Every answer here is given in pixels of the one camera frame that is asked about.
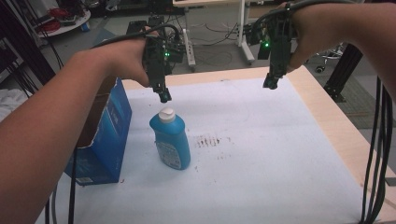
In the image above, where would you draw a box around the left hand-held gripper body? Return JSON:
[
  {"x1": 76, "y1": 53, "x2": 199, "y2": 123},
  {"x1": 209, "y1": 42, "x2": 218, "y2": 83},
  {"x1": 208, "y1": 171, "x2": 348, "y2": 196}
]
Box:
[{"x1": 142, "y1": 33, "x2": 176, "y2": 93}]

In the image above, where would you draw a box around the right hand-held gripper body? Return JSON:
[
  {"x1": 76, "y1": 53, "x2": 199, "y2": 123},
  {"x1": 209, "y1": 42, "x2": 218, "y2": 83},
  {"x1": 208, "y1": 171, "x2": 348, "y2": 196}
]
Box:
[{"x1": 257, "y1": 4, "x2": 299, "y2": 79}]

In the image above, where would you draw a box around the blue bottle with white cap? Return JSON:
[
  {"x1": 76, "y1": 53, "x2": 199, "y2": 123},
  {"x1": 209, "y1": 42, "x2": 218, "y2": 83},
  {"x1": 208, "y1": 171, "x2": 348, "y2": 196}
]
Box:
[{"x1": 148, "y1": 106, "x2": 191, "y2": 171}]

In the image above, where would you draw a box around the person's right hand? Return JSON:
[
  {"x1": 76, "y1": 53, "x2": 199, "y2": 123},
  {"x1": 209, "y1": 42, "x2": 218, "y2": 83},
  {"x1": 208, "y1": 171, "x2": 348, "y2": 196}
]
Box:
[{"x1": 277, "y1": 1, "x2": 319, "y2": 75}]

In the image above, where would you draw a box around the person's left hand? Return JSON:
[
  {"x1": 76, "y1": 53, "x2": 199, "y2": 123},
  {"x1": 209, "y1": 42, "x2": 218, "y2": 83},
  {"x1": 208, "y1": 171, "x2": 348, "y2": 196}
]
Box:
[{"x1": 100, "y1": 26, "x2": 161, "y2": 89}]

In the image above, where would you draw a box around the white table leg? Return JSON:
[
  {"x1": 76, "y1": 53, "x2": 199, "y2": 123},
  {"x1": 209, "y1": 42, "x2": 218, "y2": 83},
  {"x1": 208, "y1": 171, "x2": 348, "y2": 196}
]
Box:
[{"x1": 236, "y1": 0, "x2": 256, "y2": 65}]

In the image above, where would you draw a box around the white power strip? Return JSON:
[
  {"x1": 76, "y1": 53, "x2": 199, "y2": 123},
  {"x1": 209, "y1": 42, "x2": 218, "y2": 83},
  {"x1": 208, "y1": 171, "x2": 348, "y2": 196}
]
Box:
[{"x1": 182, "y1": 28, "x2": 197, "y2": 69}]

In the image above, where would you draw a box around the office chair base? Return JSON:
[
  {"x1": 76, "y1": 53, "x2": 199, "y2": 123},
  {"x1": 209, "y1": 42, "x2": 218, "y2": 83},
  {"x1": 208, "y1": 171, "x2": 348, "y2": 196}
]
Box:
[{"x1": 313, "y1": 45, "x2": 345, "y2": 75}]

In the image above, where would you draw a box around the blue cardboard box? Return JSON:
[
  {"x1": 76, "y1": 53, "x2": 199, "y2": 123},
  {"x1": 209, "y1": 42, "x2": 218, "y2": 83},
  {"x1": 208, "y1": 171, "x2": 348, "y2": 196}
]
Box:
[{"x1": 64, "y1": 76, "x2": 134, "y2": 187}]

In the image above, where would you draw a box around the black metal stand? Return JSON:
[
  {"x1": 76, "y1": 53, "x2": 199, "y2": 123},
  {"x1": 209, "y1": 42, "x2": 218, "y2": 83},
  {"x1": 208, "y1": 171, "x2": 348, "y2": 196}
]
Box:
[{"x1": 322, "y1": 42, "x2": 364, "y2": 104}]

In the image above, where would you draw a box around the white foam mat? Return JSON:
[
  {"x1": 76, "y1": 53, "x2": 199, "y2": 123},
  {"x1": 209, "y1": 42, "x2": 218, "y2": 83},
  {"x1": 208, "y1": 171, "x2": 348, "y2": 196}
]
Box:
[{"x1": 35, "y1": 76, "x2": 366, "y2": 224}]

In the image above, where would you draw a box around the round white table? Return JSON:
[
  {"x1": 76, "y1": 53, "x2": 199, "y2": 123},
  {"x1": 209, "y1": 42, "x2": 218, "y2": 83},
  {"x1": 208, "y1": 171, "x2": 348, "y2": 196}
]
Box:
[{"x1": 35, "y1": 7, "x2": 92, "y2": 39}]

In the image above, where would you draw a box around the white cloth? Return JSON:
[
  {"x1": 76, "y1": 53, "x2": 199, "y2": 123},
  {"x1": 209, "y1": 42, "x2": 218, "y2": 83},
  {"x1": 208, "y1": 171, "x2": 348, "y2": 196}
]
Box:
[{"x1": 0, "y1": 88, "x2": 30, "y2": 123}]

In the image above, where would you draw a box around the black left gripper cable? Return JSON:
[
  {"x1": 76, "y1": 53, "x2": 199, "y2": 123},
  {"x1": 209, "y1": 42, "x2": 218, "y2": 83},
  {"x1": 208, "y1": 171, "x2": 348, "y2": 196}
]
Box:
[{"x1": 90, "y1": 22, "x2": 182, "y2": 50}]

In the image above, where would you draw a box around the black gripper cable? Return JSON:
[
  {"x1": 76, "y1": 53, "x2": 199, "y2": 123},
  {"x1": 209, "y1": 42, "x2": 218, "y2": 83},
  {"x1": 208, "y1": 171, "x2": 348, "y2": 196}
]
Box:
[
  {"x1": 90, "y1": 22, "x2": 182, "y2": 50},
  {"x1": 250, "y1": 0, "x2": 358, "y2": 35}
]

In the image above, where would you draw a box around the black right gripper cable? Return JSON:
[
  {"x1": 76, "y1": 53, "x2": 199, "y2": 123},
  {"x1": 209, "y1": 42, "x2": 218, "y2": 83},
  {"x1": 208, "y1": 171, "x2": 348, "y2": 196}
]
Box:
[{"x1": 250, "y1": 0, "x2": 358, "y2": 35}]

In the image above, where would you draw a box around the black hanging cable bundle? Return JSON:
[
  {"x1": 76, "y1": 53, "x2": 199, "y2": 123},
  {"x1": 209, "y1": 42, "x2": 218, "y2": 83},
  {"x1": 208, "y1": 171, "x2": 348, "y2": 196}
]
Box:
[{"x1": 359, "y1": 76, "x2": 394, "y2": 224}]

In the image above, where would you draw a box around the black thin cable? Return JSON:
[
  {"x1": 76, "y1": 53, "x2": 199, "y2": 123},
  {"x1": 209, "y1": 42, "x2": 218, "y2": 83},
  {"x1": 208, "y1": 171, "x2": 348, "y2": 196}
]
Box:
[{"x1": 67, "y1": 145, "x2": 78, "y2": 224}]

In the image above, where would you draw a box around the grey cable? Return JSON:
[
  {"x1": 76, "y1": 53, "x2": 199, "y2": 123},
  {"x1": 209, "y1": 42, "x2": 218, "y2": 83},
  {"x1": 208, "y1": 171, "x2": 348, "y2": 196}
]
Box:
[{"x1": 50, "y1": 183, "x2": 60, "y2": 224}]

